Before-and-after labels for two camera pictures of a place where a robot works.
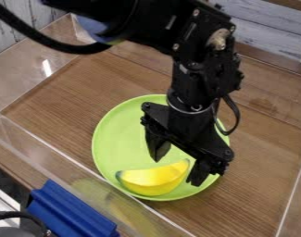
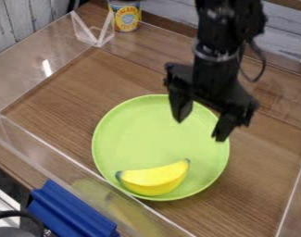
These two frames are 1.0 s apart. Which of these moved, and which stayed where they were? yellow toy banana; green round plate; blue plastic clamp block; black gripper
Moved: black gripper
Stayed: blue plastic clamp block; green round plate; yellow toy banana
